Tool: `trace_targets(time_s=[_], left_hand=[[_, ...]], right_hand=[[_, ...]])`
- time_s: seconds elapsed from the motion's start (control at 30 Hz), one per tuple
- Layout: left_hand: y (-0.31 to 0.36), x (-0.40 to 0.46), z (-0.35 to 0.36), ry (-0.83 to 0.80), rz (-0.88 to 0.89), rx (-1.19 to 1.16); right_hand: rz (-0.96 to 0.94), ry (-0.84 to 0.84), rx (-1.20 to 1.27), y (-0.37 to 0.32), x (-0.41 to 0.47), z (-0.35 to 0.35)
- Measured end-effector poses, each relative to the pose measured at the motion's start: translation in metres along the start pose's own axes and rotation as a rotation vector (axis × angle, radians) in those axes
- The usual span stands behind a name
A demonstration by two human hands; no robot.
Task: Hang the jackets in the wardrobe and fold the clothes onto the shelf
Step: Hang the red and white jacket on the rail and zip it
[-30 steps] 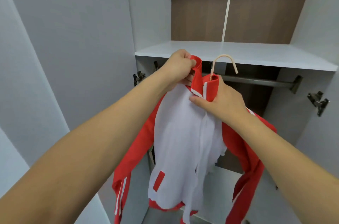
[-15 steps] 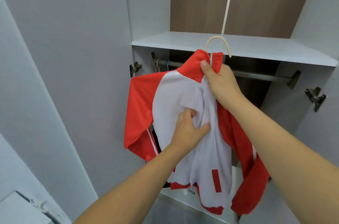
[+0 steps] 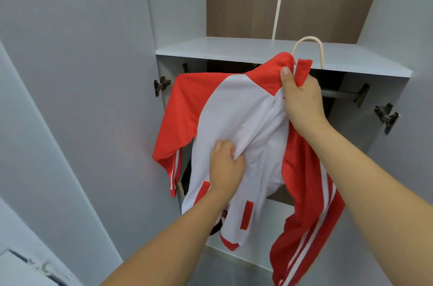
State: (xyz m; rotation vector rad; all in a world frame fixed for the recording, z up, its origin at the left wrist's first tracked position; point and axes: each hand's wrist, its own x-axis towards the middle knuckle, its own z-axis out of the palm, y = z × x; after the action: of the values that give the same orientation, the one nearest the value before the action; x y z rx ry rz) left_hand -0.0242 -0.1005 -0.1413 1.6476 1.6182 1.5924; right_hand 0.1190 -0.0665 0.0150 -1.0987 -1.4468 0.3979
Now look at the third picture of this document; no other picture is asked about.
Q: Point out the person's left hand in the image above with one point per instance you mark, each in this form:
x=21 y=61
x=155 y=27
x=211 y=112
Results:
x=227 y=171

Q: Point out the person's right hand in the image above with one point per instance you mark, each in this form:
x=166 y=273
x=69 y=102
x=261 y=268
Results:
x=304 y=103

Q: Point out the red and white jacket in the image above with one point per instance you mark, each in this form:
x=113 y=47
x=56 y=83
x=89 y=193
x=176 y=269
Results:
x=243 y=113

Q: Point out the beige hanger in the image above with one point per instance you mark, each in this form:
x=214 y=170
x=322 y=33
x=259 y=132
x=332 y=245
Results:
x=308 y=39

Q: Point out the person's left forearm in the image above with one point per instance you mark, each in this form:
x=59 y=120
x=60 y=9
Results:
x=169 y=248

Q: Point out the person's right forearm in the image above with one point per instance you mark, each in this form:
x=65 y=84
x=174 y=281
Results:
x=379 y=201

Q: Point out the white wardrobe shelf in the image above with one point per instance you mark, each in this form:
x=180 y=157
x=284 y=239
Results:
x=230 y=49

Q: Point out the white side cabinet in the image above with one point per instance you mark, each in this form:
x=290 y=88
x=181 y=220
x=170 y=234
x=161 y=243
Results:
x=27 y=272

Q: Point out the brass rod bracket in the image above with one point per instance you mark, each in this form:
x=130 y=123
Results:
x=362 y=94
x=185 y=67

